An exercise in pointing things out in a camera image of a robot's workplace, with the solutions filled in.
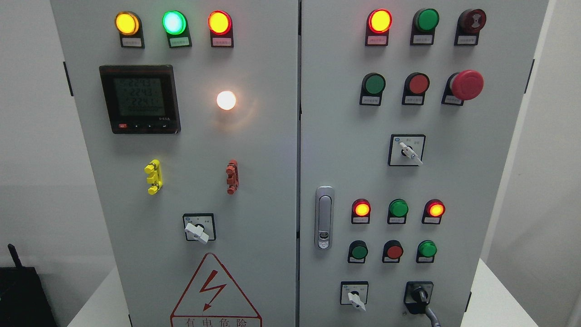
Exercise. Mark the white selector switch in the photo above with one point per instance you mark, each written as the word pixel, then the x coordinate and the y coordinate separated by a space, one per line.
pixel 354 293
pixel 406 149

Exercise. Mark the green lit indicator lamp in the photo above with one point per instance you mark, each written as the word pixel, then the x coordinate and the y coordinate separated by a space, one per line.
pixel 176 28

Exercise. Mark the grey cabinet door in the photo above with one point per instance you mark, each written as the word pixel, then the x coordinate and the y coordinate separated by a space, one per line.
pixel 346 145
pixel 255 227

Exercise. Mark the black digital power meter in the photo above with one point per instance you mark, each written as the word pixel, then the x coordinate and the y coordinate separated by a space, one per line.
pixel 141 99

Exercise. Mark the grey left cabinet door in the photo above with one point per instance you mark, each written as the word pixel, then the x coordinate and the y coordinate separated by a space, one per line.
pixel 255 227

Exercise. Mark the white selector switch bottom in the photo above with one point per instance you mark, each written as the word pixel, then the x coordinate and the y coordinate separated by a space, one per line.
pixel 354 293

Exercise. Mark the red push button lower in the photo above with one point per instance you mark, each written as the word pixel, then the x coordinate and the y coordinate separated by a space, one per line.
pixel 392 252

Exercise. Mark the yellow terminal connector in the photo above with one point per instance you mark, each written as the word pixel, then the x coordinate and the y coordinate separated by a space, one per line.
pixel 154 172

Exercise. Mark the red lit lamp right door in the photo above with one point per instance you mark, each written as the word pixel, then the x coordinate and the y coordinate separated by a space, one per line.
pixel 378 24

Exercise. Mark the silver door lock handle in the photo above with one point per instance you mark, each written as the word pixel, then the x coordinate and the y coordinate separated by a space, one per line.
pixel 324 213

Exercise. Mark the black rotary knob switch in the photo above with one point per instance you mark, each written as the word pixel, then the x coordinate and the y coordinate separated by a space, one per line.
pixel 417 296

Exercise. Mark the red terminal connector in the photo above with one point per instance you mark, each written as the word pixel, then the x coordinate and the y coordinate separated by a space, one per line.
pixel 232 177

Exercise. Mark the red emergency stop button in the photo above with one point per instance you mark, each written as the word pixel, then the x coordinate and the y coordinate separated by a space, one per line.
pixel 463 86

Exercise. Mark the black box with antenna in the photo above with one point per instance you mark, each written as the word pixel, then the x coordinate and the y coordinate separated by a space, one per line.
pixel 23 301

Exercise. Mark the green push button lower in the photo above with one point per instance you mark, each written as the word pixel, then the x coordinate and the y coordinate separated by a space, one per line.
pixel 357 252

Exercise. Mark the green push button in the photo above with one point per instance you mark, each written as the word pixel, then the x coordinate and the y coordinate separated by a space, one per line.
pixel 372 87
pixel 357 252

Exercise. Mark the grey right cabinet door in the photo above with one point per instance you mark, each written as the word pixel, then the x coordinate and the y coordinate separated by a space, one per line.
pixel 346 145

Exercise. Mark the red push button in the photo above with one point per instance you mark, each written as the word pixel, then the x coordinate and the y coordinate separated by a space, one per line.
pixel 392 252
pixel 415 88

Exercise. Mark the green push button upper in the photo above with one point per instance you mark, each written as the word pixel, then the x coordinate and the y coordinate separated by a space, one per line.
pixel 372 87

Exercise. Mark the red lit lamp lower left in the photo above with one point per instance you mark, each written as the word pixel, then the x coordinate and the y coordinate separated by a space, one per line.
pixel 360 212

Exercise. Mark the green illuminated button lower right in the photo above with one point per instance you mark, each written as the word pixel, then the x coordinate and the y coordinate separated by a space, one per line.
pixel 426 251

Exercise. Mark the white selector switch upper right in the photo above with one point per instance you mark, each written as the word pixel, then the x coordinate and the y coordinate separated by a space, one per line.
pixel 406 149

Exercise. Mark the red-rimmed amber indicator lamp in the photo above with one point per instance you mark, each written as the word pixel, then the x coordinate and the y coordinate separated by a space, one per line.
pixel 221 29

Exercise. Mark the red push button upper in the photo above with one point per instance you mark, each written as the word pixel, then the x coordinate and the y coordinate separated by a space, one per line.
pixel 415 88

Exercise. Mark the green lamp lower middle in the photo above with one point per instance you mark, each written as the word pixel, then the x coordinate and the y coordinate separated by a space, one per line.
pixel 397 212

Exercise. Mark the red triangle warning sticker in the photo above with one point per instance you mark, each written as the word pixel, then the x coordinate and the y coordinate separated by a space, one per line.
pixel 212 298

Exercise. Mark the green lamp top right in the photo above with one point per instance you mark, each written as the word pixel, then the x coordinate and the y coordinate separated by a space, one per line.
pixel 424 24

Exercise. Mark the yellow indicator lamp top left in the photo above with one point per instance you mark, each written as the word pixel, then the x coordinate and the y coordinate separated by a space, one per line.
pixel 130 30

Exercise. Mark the dark red buzzer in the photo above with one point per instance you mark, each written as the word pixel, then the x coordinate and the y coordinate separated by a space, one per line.
pixel 469 25

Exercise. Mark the white glowing lamp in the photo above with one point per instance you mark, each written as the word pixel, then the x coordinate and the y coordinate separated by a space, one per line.
pixel 226 100

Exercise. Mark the red lamp lower right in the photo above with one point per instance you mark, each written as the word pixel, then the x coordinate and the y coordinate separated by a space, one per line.
pixel 433 212

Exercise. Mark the white selector switch left door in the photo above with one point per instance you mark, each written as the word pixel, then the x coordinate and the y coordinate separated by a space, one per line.
pixel 199 227

